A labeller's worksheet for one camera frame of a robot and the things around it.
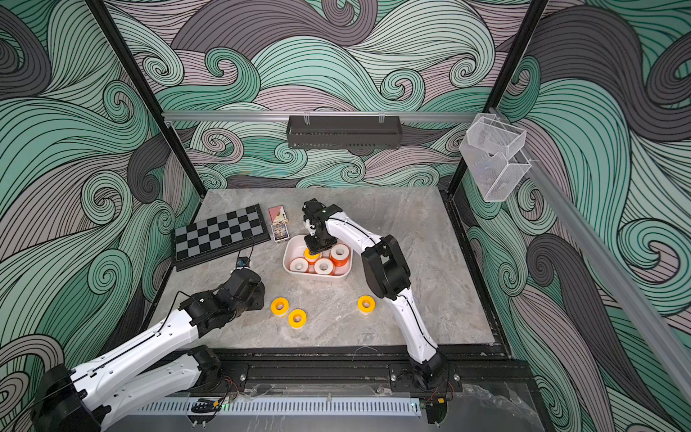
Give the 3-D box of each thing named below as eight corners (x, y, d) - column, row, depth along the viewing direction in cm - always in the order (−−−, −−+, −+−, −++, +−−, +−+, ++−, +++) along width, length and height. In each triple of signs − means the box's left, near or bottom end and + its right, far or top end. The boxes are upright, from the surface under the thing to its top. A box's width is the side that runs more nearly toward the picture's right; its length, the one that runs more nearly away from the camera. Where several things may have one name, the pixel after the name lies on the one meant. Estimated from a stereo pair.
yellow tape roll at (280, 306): (270, 316, 86) (268, 313, 85) (273, 300, 90) (271, 297, 88) (288, 316, 86) (287, 313, 85) (290, 300, 90) (289, 297, 88)
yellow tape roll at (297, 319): (288, 328, 84) (287, 325, 82) (290, 311, 88) (289, 309, 86) (306, 328, 84) (306, 325, 82) (308, 311, 88) (307, 309, 86)
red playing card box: (272, 225, 111) (271, 221, 109) (268, 213, 116) (267, 209, 114) (288, 220, 113) (287, 216, 111) (283, 208, 118) (282, 204, 116)
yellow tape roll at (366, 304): (357, 314, 87) (358, 311, 85) (357, 297, 91) (357, 294, 89) (376, 314, 87) (377, 311, 85) (374, 297, 91) (375, 294, 89)
